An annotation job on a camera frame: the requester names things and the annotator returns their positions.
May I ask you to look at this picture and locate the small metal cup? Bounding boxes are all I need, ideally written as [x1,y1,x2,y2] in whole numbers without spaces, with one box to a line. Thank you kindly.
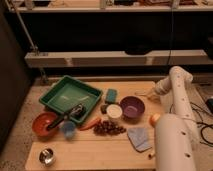
[39,148,55,166]

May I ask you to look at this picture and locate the blue plastic cup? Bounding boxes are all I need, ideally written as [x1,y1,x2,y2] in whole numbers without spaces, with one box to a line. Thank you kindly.
[60,121,76,139]

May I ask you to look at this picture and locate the orange carrot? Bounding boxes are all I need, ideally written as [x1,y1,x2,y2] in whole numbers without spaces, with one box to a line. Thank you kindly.
[79,117,101,131]

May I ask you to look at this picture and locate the purple bowl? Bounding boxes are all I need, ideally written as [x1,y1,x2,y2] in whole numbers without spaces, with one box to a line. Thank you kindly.
[120,96,145,119]

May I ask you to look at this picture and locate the red bowl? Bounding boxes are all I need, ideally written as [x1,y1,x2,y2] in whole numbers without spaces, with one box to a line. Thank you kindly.
[32,112,59,137]

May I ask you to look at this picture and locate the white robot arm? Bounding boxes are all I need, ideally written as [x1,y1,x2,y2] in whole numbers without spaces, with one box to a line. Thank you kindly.
[148,66,200,171]

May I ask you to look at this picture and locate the teal sponge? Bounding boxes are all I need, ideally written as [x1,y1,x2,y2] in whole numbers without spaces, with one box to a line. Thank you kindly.
[105,89,117,103]

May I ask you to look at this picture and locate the white metal shelf rack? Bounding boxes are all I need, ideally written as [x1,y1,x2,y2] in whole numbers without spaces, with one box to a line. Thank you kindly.
[4,0,213,82]

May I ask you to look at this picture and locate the small dark green object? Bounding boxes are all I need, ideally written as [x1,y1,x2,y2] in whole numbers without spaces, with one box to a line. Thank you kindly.
[100,104,108,114]

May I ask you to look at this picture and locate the orange fruit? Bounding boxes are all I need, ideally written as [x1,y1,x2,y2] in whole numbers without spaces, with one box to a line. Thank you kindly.
[149,114,160,127]

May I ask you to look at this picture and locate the black floor cables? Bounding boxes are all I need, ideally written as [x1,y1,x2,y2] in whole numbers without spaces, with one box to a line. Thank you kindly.
[169,96,213,148]

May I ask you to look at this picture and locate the blue grey cloth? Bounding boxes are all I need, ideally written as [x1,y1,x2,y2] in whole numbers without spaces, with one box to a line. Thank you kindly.
[127,127,151,152]

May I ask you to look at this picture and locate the white cup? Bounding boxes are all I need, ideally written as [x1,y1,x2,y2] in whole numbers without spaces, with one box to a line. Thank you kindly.
[106,104,122,119]

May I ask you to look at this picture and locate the black handled scoop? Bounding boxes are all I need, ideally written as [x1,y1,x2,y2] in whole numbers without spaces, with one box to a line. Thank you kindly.
[46,104,85,131]

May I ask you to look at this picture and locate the black object on shelf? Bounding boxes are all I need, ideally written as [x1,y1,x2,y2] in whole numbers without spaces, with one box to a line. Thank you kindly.
[125,42,152,55]

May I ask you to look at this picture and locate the bunch of dark grapes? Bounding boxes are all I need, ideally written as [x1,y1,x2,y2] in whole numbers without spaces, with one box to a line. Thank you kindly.
[93,120,126,135]

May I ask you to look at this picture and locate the green plastic tray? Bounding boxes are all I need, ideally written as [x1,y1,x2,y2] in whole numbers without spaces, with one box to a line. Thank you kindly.
[39,75,103,125]

